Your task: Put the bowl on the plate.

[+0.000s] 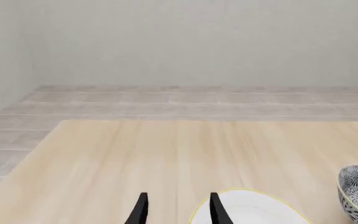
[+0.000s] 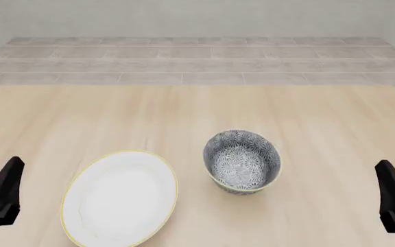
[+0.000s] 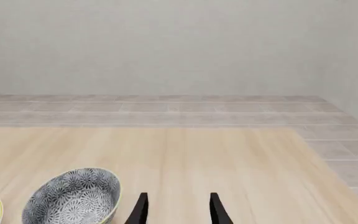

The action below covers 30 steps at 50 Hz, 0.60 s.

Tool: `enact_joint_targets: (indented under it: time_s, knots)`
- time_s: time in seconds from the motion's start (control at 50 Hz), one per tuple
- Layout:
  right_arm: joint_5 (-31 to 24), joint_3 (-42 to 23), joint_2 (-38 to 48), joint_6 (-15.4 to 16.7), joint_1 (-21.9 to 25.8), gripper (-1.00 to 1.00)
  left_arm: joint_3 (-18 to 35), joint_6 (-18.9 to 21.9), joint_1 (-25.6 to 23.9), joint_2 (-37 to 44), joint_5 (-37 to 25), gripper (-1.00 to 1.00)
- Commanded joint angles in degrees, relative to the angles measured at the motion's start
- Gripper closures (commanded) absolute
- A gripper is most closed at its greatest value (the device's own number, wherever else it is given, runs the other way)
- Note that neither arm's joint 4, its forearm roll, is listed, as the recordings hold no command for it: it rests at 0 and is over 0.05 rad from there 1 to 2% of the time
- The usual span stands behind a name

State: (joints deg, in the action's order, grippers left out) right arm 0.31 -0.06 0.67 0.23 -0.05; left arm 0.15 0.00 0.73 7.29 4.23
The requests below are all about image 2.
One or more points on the white plate with yellow rim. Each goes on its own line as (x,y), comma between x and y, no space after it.
(122,200)

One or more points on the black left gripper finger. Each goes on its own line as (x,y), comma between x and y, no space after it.
(7,177)

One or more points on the grey floral patterned bowl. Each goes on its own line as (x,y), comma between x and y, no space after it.
(242,164)

